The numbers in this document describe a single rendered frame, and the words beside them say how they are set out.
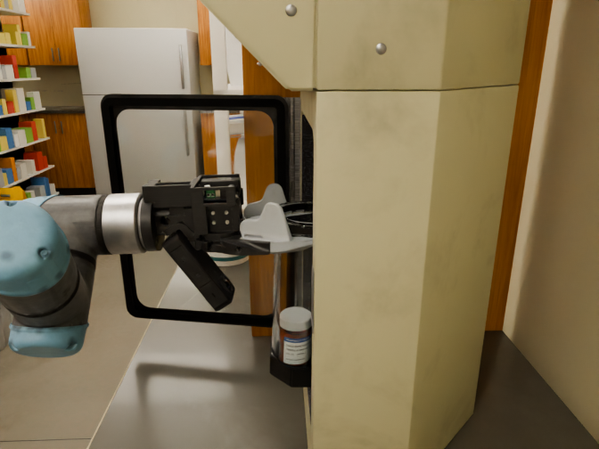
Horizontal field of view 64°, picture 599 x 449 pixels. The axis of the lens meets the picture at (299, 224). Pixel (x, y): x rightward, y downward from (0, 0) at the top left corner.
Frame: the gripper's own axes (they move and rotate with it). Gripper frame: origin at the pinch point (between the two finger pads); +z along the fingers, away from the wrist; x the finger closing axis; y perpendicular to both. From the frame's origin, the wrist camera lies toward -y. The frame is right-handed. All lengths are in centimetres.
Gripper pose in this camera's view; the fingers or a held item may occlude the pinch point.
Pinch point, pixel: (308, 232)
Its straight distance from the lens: 60.7
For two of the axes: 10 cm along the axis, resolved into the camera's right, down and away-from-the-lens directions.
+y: -0.3, -9.5, -3.1
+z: 10.0, -0.4, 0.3
